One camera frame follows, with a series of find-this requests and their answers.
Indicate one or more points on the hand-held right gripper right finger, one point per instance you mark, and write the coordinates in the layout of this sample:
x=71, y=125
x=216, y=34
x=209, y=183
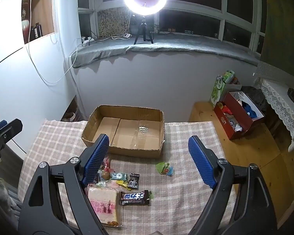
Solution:
x=201, y=161

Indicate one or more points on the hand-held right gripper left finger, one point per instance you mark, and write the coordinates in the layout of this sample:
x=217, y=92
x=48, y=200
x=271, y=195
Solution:
x=96, y=159

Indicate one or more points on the red-ended clear snack packet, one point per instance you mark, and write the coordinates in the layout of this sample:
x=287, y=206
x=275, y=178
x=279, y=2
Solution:
x=106, y=163

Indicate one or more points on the packaged braised egg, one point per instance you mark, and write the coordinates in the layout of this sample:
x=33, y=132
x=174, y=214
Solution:
x=105, y=175

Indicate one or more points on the yellow candy packet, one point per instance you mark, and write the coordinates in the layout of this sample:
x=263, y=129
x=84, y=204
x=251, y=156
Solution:
x=122, y=183

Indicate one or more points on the green jelly cup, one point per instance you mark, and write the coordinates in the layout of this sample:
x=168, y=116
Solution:
x=164, y=169

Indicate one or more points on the black candy packet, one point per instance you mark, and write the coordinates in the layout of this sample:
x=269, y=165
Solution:
x=133, y=181

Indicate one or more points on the pink bread package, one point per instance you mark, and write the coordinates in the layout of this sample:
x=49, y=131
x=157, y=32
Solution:
x=104, y=204

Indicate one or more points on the cardboard box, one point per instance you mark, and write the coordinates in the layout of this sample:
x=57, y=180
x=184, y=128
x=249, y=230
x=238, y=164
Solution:
x=137, y=129

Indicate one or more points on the dark chocolate bar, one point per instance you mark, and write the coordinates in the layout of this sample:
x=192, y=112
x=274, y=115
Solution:
x=134, y=197

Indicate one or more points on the small green packet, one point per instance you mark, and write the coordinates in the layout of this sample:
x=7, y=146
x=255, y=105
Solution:
x=150, y=194

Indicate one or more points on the fuzzy grey clothing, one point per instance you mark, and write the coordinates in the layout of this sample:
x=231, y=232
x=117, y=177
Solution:
x=0, y=193

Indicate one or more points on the red shoebox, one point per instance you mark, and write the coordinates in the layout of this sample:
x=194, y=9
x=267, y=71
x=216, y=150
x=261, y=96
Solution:
x=227, y=120

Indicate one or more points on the green tissue box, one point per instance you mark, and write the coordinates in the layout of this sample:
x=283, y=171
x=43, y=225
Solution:
x=218, y=90

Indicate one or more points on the black bag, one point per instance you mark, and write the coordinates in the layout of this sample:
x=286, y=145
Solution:
x=253, y=95

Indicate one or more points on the white lace cloth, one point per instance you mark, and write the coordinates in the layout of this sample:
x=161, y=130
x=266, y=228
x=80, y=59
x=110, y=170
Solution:
x=279, y=102

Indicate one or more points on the red vase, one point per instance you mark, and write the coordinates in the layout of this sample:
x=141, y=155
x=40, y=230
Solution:
x=25, y=29

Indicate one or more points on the dark bottles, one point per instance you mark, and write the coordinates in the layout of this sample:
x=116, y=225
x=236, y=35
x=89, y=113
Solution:
x=36, y=31

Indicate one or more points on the white power strip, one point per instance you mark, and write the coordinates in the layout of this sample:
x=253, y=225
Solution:
x=87, y=41

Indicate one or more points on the grey window cushion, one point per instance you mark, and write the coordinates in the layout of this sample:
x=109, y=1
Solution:
x=174, y=44

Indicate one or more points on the white power adapter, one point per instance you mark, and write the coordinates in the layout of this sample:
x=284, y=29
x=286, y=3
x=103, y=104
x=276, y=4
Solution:
x=127, y=35

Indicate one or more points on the leopard print pillow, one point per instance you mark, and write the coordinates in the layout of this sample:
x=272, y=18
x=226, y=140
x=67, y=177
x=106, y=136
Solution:
x=112, y=23

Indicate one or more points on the black tripod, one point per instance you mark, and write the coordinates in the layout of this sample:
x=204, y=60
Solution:
x=142, y=28

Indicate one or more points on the wooden wall shelf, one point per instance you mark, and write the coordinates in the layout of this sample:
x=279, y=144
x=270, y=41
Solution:
x=44, y=9

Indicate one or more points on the white window frame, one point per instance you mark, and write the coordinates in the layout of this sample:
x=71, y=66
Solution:
x=223, y=17

